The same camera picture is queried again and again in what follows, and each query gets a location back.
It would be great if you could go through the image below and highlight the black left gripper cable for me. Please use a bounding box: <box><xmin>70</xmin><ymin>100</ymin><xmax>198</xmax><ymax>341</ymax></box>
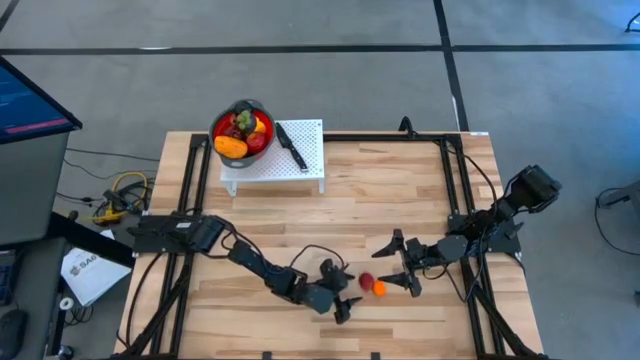
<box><xmin>288</xmin><ymin>243</ymin><xmax>347</xmax><ymax>274</ymax></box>

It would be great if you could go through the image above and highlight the white printed booklet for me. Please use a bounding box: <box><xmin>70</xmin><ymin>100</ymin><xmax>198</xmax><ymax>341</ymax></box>
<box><xmin>59</xmin><ymin>246</ymin><xmax>133</xmax><ymax>308</ymax></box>

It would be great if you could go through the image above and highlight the black kitchen knife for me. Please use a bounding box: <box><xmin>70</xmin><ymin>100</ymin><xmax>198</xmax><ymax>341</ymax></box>
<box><xmin>275</xmin><ymin>121</ymin><xmax>310</xmax><ymax>173</ymax></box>

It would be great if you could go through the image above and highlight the black aluminium table frame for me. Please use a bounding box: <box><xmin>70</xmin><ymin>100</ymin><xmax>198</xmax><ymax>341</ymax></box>
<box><xmin>114</xmin><ymin>130</ymin><xmax>551</xmax><ymax>360</ymax></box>

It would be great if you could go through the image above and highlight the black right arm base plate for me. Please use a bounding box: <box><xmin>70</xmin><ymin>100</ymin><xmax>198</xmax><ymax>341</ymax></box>
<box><xmin>448</xmin><ymin>213</ymin><xmax>522</xmax><ymax>255</ymax></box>

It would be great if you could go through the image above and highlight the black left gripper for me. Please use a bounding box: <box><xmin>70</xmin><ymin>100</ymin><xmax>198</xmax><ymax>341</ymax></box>
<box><xmin>319</xmin><ymin>257</ymin><xmax>364</xmax><ymax>326</ymax></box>

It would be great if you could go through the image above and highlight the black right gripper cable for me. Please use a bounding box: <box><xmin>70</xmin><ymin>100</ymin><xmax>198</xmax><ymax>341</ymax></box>
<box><xmin>422</xmin><ymin>264</ymin><xmax>469</xmax><ymax>304</ymax></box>

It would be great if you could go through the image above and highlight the computer monitor with blue screen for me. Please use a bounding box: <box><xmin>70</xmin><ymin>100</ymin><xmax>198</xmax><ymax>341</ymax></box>
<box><xmin>0</xmin><ymin>55</ymin><xmax>84</xmax><ymax>146</ymax></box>

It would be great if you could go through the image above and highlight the yellow cable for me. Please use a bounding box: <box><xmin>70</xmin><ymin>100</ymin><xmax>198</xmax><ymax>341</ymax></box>
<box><xmin>92</xmin><ymin>171</ymin><xmax>151</xmax><ymax>225</ymax></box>

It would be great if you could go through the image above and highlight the white perforated metal rack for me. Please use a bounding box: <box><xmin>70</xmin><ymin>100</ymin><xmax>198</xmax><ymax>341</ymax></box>
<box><xmin>219</xmin><ymin>118</ymin><xmax>326</xmax><ymax>198</ymax></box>

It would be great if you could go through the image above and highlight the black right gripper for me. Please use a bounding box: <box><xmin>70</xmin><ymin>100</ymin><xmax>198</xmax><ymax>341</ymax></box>
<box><xmin>371</xmin><ymin>228</ymin><xmax>442</xmax><ymax>299</ymax></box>

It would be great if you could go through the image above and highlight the red collapsible bowl grey rim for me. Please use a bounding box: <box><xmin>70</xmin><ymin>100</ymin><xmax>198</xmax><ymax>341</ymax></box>
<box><xmin>208</xmin><ymin>98</ymin><xmax>277</xmax><ymax>170</ymax></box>

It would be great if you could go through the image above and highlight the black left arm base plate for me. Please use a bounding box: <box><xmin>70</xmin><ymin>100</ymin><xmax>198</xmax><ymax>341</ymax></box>
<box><xmin>127</xmin><ymin>214</ymin><xmax>206</xmax><ymax>255</ymax></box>

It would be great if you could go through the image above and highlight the long black floor cable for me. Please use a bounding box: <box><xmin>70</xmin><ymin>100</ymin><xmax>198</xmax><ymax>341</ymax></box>
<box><xmin>64</xmin><ymin>146</ymin><xmax>161</xmax><ymax>164</ymax></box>

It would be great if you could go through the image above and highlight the orange mango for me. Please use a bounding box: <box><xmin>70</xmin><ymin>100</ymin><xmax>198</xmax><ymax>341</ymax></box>
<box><xmin>213</xmin><ymin>135</ymin><xmax>250</xmax><ymax>160</ymax></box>

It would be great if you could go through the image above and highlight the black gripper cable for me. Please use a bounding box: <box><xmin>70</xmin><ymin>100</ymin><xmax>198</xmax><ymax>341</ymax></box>
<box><xmin>288</xmin><ymin>243</ymin><xmax>347</xmax><ymax>274</ymax></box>
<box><xmin>422</xmin><ymin>264</ymin><xmax>469</xmax><ymax>304</ymax></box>

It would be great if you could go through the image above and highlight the bright red round fruit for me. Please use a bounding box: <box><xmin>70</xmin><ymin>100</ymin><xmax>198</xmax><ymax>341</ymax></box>
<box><xmin>245</xmin><ymin>131</ymin><xmax>269</xmax><ymax>156</ymax></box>

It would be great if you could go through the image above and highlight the grey furniture leg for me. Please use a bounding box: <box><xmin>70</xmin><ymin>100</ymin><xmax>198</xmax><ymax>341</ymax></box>
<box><xmin>597</xmin><ymin>179</ymin><xmax>640</xmax><ymax>209</ymax></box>

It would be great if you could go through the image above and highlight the black floor cable loop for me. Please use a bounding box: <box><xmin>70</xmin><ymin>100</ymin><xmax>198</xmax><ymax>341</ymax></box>
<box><xmin>593</xmin><ymin>187</ymin><xmax>640</xmax><ymax>257</ymax></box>

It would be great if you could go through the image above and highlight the black computer mouse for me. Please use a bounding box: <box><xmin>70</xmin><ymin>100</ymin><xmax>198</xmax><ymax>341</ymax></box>
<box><xmin>0</xmin><ymin>308</ymin><xmax>29</xmax><ymax>359</ymax></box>

